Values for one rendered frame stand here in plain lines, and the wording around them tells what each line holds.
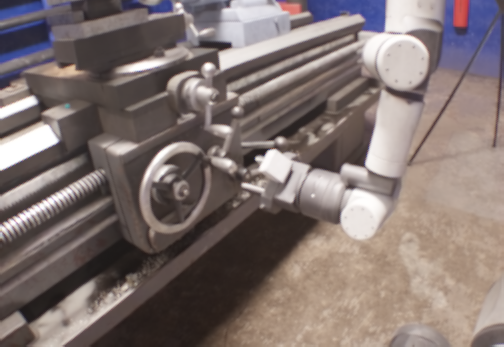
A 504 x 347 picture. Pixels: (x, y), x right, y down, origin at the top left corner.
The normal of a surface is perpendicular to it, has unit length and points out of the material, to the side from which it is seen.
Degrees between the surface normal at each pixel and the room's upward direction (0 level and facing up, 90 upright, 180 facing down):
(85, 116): 90
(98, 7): 90
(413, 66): 81
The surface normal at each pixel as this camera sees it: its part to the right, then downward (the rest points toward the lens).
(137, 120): 0.80, 0.23
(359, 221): -0.59, 0.19
